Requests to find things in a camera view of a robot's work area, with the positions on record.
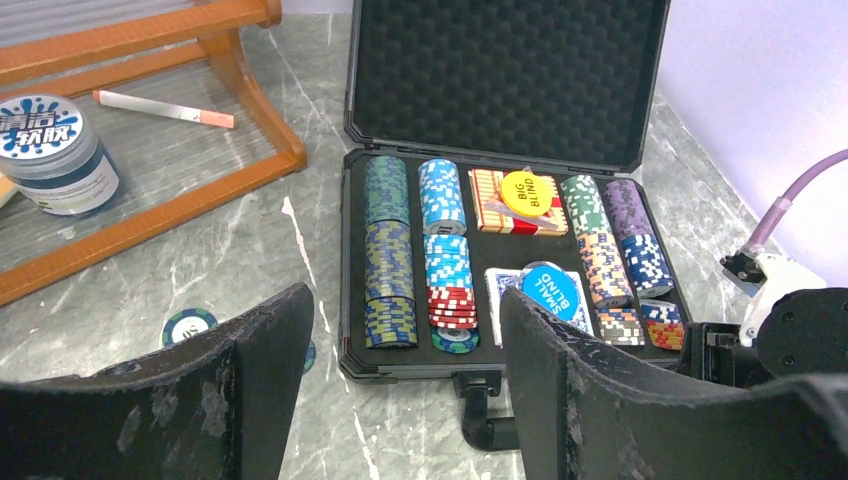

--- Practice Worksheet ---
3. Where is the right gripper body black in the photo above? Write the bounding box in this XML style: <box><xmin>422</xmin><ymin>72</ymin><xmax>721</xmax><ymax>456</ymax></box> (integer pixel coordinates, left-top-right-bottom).
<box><xmin>676</xmin><ymin>322</ymin><xmax>762</xmax><ymax>388</ymax></box>

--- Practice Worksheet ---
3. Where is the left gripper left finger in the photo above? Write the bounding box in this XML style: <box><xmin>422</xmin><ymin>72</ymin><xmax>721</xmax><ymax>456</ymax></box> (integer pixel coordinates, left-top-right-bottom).
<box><xmin>1</xmin><ymin>283</ymin><xmax>314</xmax><ymax>479</ymax></box>

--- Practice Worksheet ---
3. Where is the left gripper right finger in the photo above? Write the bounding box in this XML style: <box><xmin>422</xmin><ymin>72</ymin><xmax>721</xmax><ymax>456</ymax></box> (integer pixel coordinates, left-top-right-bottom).
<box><xmin>501</xmin><ymin>289</ymin><xmax>847</xmax><ymax>479</ymax></box>

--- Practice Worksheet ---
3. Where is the blue small blind button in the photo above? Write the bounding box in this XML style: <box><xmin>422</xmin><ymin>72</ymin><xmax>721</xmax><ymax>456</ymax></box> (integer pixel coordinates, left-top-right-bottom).
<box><xmin>518</xmin><ymin>261</ymin><xmax>583</xmax><ymax>322</ymax></box>

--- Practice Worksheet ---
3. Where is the blue playing card deck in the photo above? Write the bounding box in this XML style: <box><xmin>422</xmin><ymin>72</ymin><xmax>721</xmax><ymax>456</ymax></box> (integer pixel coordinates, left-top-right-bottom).
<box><xmin>484</xmin><ymin>266</ymin><xmax>596</xmax><ymax>348</ymax></box>

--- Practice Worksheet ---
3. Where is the yellow big blind button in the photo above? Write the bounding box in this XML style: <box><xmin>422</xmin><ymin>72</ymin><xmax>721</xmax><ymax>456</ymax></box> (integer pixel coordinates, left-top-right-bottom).
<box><xmin>500</xmin><ymin>170</ymin><xmax>553</xmax><ymax>218</ymax></box>

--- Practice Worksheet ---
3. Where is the black poker set case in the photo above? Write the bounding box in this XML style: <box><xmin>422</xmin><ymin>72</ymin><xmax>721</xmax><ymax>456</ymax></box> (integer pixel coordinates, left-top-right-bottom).
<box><xmin>340</xmin><ymin>1</ymin><xmax>689</xmax><ymax>451</ymax></box>

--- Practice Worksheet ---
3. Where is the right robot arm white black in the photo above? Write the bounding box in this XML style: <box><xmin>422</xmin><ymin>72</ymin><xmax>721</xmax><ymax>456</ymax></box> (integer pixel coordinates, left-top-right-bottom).
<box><xmin>675</xmin><ymin>287</ymin><xmax>847</xmax><ymax>388</ymax></box>

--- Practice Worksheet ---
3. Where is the green poker chip on table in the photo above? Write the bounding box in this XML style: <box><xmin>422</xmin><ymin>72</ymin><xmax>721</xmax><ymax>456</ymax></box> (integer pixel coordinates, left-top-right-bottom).
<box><xmin>161</xmin><ymin>308</ymin><xmax>218</xmax><ymax>347</ymax></box>

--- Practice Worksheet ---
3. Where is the purple blue chip row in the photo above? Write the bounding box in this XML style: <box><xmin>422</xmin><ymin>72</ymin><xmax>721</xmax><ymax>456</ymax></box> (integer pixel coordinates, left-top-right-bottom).
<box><xmin>601</xmin><ymin>179</ymin><xmax>685</xmax><ymax>351</ymax></box>

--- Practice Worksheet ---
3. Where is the green orange chip row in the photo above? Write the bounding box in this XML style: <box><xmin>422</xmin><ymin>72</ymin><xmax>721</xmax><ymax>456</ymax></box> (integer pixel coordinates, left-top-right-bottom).
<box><xmin>560</xmin><ymin>175</ymin><xmax>645</xmax><ymax>346</ymax></box>

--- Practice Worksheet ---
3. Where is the light blue red chip row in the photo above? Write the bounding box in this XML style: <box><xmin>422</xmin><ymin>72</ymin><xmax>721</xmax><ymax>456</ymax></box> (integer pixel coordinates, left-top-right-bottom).
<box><xmin>418</xmin><ymin>159</ymin><xmax>480</xmax><ymax>355</ymax></box>

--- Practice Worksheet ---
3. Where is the green chip stack row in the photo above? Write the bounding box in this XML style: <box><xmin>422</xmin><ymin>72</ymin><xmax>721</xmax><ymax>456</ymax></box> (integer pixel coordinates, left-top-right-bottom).
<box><xmin>364</xmin><ymin>156</ymin><xmax>418</xmax><ymax>349</ymax></box>

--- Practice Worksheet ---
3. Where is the red playing card deck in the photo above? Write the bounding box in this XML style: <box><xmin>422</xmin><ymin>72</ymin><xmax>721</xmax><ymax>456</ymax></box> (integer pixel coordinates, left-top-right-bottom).
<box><xmin>468</xmin><ymin>168</ymin><xmax>569</xmax><ymax>237</ymax></box>

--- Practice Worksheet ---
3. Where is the white pink pen lower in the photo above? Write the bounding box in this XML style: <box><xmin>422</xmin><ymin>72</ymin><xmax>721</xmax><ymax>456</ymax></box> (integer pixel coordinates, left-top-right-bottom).
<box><xmin>92</xmin><ymin>90</ymin><xmax>236</xmax><ymax>129</ymax></box>

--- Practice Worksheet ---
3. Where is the cleaning gel jar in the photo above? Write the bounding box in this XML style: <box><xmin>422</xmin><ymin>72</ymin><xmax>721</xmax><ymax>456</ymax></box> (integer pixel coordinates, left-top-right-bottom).
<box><xmin>1</xmin><ymin>94</ymin><xmax>121</xmax><ymax>216</ymax></box>

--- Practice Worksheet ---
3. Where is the orange wooden shelf rack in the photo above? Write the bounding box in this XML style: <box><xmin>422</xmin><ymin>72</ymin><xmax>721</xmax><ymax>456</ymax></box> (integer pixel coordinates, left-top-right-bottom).
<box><xmin>1</xmin><ymin>0</ymin><xmax>307</xmax><ymax>304</ymax></box>

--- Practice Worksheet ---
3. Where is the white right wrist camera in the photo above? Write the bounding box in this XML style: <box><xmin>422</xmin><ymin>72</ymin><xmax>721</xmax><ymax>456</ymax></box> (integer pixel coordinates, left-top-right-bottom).
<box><xmin>720</xmin><ymin>251</ymin><xmax>827</xmax><ymax>348</ymax></box>

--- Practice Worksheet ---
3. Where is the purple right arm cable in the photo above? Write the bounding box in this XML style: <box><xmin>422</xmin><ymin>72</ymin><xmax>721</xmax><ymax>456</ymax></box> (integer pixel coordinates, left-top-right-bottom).
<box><xmin>741</xmin><ymin>148</ymin><xmax>848</xmax><ymax>256</ymax></box>

